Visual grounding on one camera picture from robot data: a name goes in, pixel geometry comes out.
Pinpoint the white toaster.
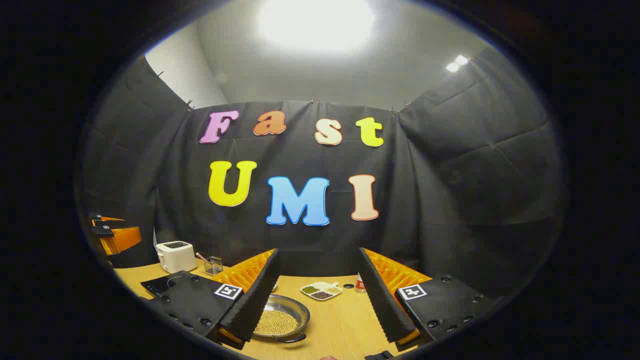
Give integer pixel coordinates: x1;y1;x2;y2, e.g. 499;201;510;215
155;240;198;274

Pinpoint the pile of beige beans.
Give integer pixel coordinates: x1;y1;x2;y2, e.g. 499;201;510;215
255;310;299;337

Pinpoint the black backdrop cloth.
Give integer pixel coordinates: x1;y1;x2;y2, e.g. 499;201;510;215
80;47;566;301

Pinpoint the white divided dish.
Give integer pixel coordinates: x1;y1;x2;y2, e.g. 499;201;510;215
300;281;344;301

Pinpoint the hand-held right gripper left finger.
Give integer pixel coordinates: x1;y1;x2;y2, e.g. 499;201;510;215
141;248;282;351

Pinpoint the black induction cooktop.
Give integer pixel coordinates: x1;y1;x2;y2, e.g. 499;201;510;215
140;271;194;299

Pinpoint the large ceiling light panel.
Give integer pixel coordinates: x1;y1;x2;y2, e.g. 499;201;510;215
257;0;376;53

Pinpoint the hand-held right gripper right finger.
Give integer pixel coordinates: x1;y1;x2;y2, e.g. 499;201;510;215
357;246;501;353

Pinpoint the steel pot with black handles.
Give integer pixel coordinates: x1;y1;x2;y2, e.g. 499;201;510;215
252;294;311;344

